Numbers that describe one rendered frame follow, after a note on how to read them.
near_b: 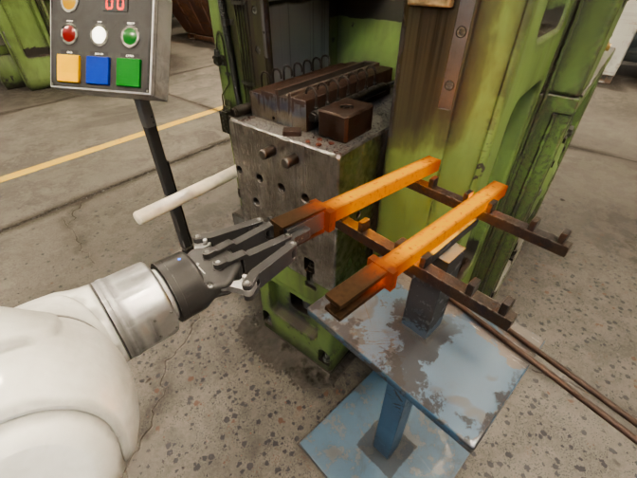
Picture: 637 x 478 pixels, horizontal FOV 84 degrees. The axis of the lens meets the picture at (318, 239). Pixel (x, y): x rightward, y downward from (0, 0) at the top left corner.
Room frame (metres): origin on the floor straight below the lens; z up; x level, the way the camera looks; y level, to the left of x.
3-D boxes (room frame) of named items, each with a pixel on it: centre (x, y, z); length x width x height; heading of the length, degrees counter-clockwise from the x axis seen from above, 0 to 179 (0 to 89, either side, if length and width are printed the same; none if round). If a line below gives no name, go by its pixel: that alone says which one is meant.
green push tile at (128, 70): (1.06, 0.53, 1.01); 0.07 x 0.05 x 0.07; 76
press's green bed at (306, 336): (1.06, -0.07, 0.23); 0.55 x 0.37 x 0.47; 141
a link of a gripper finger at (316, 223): (0.40, 0.02, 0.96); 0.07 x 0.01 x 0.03; 133
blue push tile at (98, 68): (1.09, 0.63, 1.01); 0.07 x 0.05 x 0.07; 76
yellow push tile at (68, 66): (1.11, 0.73, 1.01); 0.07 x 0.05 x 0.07; 76
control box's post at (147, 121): (1.21, 0.59, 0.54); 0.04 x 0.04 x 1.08; 51
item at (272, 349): (0.89, 0.14, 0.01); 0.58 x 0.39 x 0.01; 51
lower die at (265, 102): (1.09, -0.02, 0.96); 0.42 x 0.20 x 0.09; 141
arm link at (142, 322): (0.25, 0.19, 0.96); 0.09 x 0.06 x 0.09; 43
